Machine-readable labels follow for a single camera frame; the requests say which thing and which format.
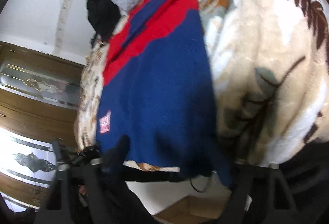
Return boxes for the red and blue knit sweater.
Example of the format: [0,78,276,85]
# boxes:
[96,0,231,186]

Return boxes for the black clothing pile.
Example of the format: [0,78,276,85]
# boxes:
[86,0,121,42]

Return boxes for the person's hand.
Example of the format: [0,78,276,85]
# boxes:
[79,185,88,198]

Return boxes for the brown wooden wardrobe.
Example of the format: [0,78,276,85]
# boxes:
[1,42,82,211]

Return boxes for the white bed headboard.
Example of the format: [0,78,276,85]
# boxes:
[1,0,94,64]

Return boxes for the cream leaf-print fleece blanket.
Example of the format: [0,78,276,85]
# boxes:
[75,0,328,173]

